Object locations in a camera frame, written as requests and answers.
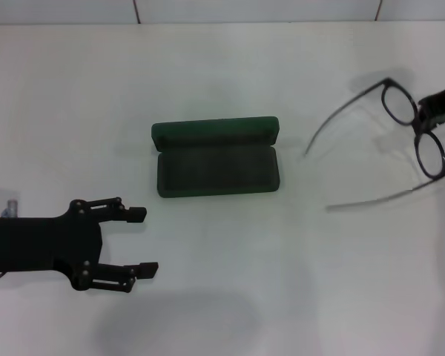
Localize black round-lens glasses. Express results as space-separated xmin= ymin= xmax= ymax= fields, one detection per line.
xmin=304 ymin=76 xmax=445 ymax=212

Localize green glasses case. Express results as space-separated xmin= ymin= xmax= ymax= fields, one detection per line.
xmin=150 ymin=116 xmax=281 ymax=200

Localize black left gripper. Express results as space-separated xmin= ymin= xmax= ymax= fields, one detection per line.
xmin=0 ymin=196 xmax=159 ymax=294

